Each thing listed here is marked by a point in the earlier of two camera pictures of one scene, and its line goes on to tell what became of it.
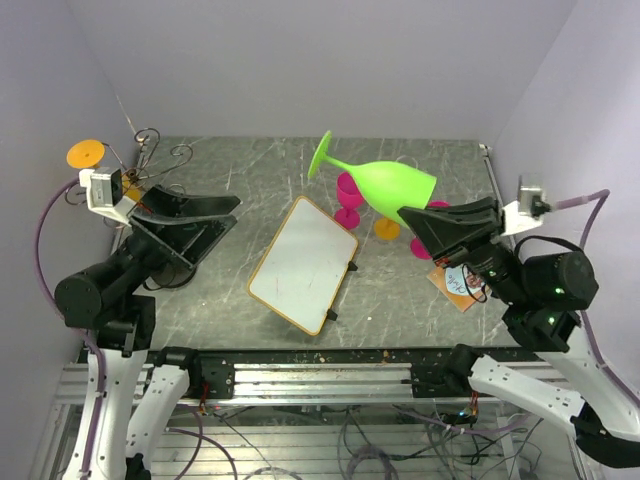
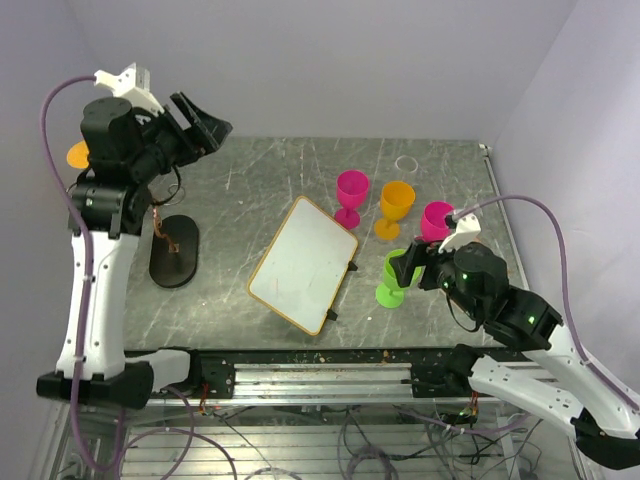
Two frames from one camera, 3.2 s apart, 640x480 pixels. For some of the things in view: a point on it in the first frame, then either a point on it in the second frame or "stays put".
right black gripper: [454, 234] to [418, 254]
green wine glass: [389, 185] to [390, 294]
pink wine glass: [349, 196] stays put
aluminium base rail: [284, 384] stays put
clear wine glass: [408, 160] stays put
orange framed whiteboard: [303, 266] stays put
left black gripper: [184, 240] to [212, 129]
